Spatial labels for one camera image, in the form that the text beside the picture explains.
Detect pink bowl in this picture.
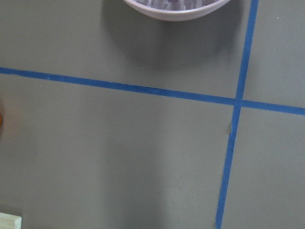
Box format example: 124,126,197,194
125,0,229,21

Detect wooden cutting board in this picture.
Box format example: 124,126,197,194
0,212,22,229

